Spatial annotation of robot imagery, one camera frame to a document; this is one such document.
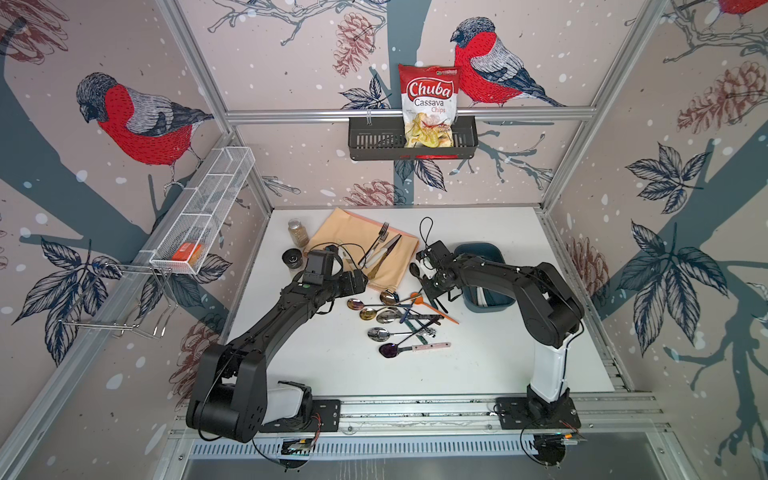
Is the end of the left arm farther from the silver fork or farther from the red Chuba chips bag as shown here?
the red Chuba chips bag

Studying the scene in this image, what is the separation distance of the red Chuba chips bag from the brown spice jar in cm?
49

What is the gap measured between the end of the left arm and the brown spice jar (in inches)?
11.6

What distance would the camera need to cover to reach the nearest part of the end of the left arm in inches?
27.1

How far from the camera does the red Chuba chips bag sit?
83 cm

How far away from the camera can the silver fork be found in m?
1.06

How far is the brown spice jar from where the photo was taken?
105cm
